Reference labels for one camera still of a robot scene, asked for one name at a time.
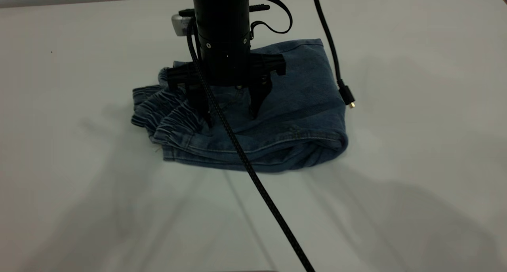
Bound thin black looped cable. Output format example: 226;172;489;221
249;0;294;39

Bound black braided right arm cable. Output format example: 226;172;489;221
186;18;316;272

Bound blue denim shorts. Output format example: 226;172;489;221
131;38;349;174

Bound black cable with gold plug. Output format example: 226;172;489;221
307;0;356;109

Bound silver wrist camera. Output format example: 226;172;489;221
171;10;198;37

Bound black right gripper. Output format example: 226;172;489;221
166;34;287;129

